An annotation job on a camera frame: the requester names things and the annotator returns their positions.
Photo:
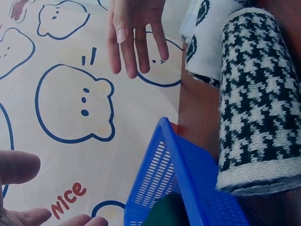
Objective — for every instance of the person's left hand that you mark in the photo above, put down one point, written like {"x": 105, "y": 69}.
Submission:
{"x": 9, "y": 179}

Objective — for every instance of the person's right hand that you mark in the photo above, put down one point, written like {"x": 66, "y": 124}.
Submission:
{"x": 134, "y": 16}

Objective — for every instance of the person's left thumb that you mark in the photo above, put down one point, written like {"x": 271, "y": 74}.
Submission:
{"x": 18, "y": 166}

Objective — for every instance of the person's right thumb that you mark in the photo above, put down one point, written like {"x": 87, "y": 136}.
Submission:
{"x": 121, "y": 28}

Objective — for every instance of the white cloth with black smileys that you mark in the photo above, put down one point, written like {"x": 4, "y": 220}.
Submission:
{"x": 207, "y": 40}

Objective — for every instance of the dark green cloth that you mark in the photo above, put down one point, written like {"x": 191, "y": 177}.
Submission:
{"x": 167, "y": 212}

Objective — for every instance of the black white houndstooth knitted cloth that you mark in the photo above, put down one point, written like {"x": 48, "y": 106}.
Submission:
{"x": 258, "y": 101}

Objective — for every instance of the blue plastic mesh basket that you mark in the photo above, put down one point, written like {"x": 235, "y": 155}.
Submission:
{"x": 188, "y": 162}

